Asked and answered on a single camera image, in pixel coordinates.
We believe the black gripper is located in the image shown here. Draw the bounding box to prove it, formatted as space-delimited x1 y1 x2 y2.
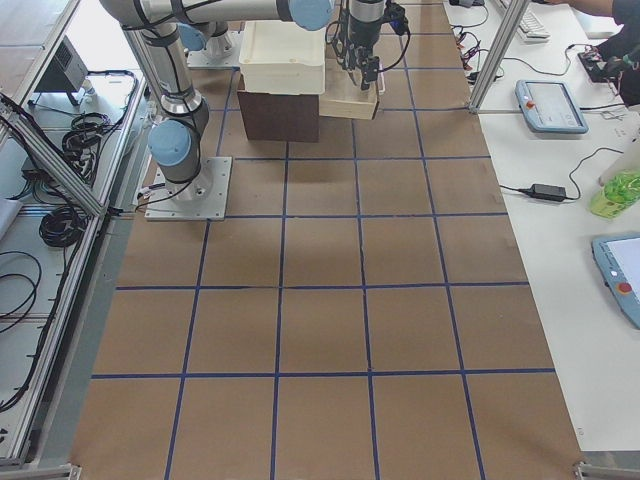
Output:
343 0 385 91

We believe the wooden drawer with white handle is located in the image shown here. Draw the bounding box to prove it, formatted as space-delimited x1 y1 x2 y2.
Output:
319 63 385 120

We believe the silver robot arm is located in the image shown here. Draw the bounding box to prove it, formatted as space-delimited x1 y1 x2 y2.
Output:
101 1 334 196

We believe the dark brown drawer cabinet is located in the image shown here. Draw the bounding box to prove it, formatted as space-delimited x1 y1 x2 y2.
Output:
237 76 320 143

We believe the cream plastic tray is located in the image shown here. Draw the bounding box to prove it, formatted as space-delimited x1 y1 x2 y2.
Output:
239 20 325 95

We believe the white keyboard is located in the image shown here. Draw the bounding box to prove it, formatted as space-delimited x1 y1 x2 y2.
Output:
517 10 550 43

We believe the blue teach pendant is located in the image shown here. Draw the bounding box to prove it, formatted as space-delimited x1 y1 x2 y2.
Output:
514 80 589 134
591 233 639 329

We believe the black power adapter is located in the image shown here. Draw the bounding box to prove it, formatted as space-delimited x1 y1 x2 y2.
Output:
518 183 568 202

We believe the person in dark clothes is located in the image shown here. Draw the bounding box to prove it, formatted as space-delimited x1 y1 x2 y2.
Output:
544 0 640 96

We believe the green plastic bottle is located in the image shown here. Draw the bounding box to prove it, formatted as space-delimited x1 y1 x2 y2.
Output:
589 170 639 219

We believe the grey box on stand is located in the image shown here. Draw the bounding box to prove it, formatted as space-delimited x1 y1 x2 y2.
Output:
34 36 88 106

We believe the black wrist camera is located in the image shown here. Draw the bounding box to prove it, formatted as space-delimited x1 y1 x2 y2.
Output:
383 1 410 36

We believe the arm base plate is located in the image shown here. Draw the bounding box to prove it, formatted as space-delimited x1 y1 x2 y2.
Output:
187 31 243 70
145 157 232 221

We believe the aluminium frame post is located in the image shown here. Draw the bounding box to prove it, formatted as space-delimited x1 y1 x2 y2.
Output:
468 0 528 114

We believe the black cable bundle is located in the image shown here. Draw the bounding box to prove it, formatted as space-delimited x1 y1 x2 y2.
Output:
37 205 89 249

